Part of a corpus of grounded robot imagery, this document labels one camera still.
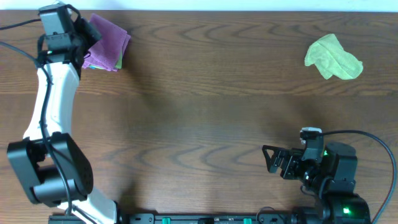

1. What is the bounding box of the folded purple cloth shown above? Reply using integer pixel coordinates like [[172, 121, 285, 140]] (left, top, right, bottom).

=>
[[106, 34, 131, 67]]

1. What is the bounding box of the purple microfiber cloth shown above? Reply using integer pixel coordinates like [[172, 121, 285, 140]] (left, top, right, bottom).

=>
[[83, 13, 128, 68]]

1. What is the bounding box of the left black cable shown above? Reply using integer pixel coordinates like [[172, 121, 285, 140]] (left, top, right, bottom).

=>
[[0, 18, 97, 224]]

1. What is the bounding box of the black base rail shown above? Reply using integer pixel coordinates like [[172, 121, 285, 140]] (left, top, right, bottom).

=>
[[48, 212, 312, 224]]

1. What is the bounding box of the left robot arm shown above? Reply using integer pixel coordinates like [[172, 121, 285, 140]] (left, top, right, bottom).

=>
[[7, 12, 119, 223]]

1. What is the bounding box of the crumpled green cloth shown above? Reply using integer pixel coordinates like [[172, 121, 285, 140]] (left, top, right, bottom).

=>
[[304, 34, 363, 80]]

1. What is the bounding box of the folded green cloth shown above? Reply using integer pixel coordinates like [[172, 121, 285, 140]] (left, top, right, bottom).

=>
[[89, 52, 123, 72]]

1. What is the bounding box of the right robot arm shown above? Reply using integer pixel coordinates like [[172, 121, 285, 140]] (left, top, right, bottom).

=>
[[262, 142, 371, 223]]

